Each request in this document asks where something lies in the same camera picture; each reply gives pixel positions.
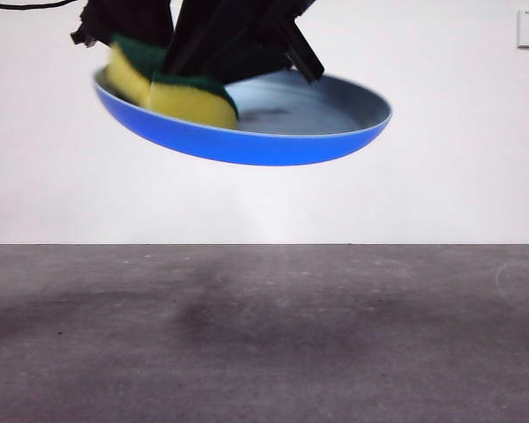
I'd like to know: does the yellow sponge with green scourer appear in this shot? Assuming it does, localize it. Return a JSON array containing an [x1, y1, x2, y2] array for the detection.
[[105, 33, 240, 131]]

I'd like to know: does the round light blue plate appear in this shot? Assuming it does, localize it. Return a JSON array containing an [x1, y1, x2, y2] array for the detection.
[[92, 65, 393, 167]]

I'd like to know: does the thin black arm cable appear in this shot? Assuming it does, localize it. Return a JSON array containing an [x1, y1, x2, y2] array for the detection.
[[0, 0, 74, 11]]

